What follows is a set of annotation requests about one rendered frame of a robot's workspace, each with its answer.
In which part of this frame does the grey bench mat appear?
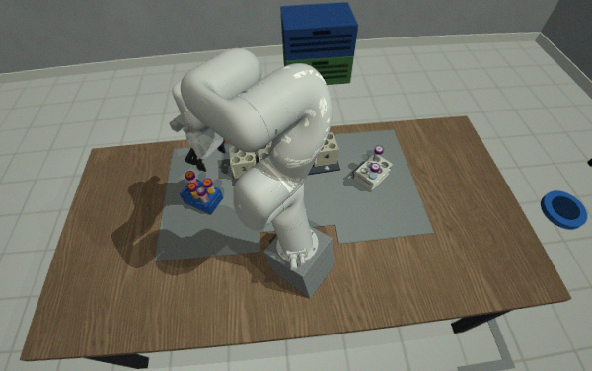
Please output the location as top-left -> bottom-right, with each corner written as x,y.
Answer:
155,130 -> 434,261

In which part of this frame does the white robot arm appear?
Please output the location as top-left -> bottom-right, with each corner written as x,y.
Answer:
169,48 -> 333,270

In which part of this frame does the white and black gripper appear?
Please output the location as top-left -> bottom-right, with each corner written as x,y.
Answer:
185,128 -> 226,172

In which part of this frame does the blue tube rack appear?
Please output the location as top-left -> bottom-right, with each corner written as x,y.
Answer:
180,180 -> 223,215

